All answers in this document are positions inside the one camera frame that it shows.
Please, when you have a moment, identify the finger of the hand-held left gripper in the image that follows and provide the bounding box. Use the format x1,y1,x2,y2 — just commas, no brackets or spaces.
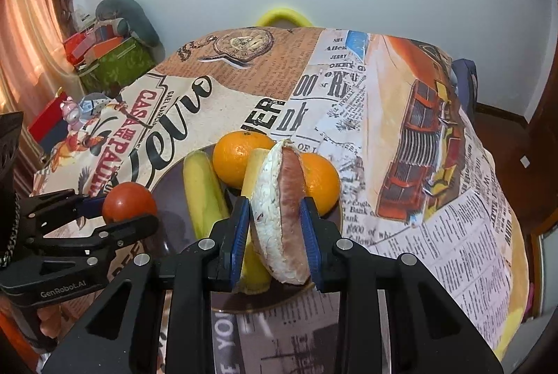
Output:
24,214,160,263
20,188,107,235

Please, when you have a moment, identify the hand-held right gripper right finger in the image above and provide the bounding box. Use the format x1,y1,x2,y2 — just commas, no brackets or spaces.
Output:
299,196,504,374

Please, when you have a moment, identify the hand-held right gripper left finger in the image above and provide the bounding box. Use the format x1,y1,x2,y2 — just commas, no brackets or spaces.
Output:
41,195,251,374

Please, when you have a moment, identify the red tomato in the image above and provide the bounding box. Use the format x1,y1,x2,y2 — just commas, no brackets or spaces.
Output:
102,182,158,224

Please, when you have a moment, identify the round bread bun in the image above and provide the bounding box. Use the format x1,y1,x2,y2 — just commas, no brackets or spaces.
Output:
250,140,312,285

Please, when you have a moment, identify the large orange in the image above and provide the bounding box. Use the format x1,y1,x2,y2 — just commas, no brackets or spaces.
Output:
301,153,341,214
212,130,273,189

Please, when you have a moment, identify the dark purple plate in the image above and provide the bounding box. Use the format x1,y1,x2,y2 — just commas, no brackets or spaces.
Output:
150,143,345,314

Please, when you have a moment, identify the person's left hand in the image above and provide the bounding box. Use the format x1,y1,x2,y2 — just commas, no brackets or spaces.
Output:
37,302,70,342

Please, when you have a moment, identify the red and blue box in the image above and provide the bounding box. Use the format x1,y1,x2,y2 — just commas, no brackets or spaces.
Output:
27,97,70,157

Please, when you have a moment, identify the pink toy figurine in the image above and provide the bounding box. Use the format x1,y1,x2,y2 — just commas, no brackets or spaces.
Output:
60,97,83,130

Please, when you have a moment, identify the blue and white toy figurine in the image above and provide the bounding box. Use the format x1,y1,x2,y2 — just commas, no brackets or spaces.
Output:
78,92,110,117

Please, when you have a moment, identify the green patterned box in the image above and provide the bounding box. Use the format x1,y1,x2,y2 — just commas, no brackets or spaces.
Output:
78,38,158,96

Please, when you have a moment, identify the orange box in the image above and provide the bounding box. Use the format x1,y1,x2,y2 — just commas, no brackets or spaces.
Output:
87,35,127,56

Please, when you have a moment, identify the orange sheer curtain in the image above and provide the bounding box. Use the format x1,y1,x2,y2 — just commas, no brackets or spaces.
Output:
0,0,79,130

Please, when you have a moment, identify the printed newspaper-pattern tablecloth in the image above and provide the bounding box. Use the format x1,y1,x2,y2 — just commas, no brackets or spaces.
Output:
32,25,524,374

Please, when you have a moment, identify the yellow under cloth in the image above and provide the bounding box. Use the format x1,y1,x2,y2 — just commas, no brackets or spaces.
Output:
492,221,535,359

